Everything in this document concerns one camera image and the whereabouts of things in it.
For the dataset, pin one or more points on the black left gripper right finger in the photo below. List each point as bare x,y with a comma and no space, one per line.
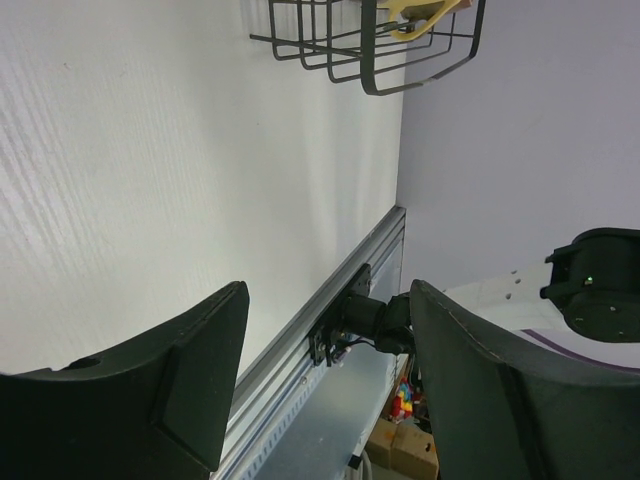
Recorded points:
502,407

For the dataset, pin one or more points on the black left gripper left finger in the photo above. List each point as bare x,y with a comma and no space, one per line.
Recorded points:
153,407

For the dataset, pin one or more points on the grey wire dish rack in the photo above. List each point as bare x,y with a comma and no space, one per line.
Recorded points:
350,41

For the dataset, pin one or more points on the yellow ceramic mug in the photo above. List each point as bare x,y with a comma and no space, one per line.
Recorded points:
410,19

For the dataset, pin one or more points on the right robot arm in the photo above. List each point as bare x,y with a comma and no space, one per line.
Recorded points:
579,305

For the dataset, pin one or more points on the cardboard box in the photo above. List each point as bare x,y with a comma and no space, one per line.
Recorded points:
404,449

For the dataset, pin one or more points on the perforated cable duct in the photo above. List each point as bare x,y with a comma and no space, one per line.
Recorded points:
274,425

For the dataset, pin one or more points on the aluminium mounting rail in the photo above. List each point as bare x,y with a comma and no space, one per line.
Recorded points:
330,432

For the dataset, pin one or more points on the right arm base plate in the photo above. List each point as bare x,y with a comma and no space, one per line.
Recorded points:
330,331

